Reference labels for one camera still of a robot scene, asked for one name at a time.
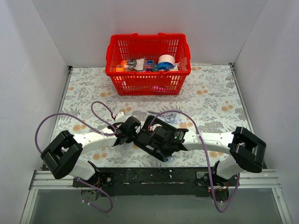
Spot black zippered tool case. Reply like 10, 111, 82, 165
134, 115, 181, 162

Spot silver hair scissors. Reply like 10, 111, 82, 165
157, 112, 185, 125

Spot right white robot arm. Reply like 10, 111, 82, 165
148, 125, 266, 186

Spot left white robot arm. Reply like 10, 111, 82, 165
41, 117, 141, 187

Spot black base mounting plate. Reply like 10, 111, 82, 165
73, 167, 238, 197

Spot floral patterned table mat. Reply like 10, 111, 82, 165
54, 64, 250, 168

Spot orange small box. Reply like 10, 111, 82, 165
115, 65, 124, 72

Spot red plastic shopping basket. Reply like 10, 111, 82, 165
105, 33, 191, 96

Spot colourful packaged item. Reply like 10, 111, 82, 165
143, 60, 156, 72

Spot white tape roll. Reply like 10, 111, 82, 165
157, 55, 175, 71

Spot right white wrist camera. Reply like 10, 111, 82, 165
148, 124, 162, 133

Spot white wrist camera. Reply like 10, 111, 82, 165
114, 111, 127, 122
148, 124, 162, 133

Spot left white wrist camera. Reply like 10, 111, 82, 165
114, 111, 127, 122

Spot aluminium frame rail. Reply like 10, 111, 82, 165
30, 169, 281, 189

